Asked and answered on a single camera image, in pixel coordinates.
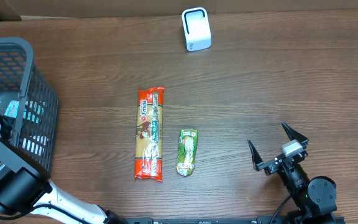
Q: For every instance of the grey plastic mesh basket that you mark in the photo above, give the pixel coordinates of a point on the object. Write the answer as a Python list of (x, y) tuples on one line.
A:
[(21, 80)]

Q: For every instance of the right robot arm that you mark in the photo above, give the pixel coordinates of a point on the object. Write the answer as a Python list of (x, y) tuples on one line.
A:
[(310, 200)]

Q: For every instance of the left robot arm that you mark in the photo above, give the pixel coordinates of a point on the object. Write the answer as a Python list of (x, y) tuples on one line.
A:
[(26, 188)]

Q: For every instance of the green drink pouch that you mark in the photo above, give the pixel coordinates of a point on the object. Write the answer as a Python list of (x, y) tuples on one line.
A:
[(186, 153)]

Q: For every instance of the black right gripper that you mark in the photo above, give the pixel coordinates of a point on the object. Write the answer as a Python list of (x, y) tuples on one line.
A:
[(271, 164)]

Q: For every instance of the teal snack bar packet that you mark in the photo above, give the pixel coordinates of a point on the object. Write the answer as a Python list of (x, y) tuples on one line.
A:
[(32, 111)]

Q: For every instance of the orange San Remo pasta packet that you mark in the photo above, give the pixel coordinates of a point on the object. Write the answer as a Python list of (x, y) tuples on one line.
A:
[(148, 134)]

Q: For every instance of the white barcode scanner stand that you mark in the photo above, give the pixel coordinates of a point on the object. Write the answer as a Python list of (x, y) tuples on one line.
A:
[(196, 29)]

